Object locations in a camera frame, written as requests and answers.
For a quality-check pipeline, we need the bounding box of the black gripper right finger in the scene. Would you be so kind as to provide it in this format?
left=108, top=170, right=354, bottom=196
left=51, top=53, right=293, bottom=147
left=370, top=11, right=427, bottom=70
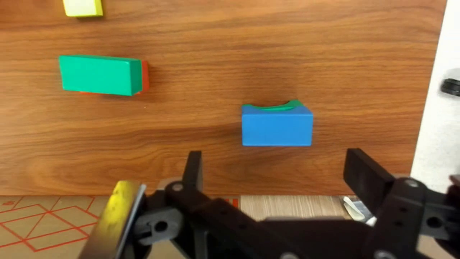
left=344, top=148, right=396, bottom=217

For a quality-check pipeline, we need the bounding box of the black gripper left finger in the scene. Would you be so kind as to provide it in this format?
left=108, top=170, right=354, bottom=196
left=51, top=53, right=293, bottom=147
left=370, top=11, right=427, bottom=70
left=183, top=151, right=203, bottom=190

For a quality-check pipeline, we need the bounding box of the blue arch block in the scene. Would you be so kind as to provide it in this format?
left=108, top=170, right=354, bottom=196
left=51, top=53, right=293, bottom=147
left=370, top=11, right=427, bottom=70
left=242, top=102, right=314, bottom=147

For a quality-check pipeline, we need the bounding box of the green arch block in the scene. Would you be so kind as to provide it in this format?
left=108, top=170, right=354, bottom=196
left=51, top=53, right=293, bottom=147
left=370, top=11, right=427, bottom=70
left=249, top=99, right=304, bottom=112

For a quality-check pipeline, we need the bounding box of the red arch block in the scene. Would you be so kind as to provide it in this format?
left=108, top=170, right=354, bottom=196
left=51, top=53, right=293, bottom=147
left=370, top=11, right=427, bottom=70
left=143, top=60, right=150, bottom=92

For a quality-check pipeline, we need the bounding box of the green rectangular block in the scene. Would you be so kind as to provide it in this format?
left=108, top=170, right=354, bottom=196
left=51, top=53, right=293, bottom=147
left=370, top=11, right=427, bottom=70
left=58, top=55, right=143, bottom=96

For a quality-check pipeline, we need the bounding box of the yellow cube block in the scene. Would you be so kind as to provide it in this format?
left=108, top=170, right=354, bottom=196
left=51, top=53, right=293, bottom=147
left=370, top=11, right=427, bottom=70
left=63, top=0, right=104, bottom=17

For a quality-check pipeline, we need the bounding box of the office chair base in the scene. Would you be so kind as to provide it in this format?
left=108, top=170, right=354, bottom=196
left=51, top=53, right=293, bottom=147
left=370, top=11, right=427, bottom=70
left=440, top=78, right=460, bottom=96

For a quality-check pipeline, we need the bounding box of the cardboard box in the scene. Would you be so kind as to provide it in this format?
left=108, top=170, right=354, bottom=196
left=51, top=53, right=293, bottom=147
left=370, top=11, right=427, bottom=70
left=0, top=196, right=108, bottom=259

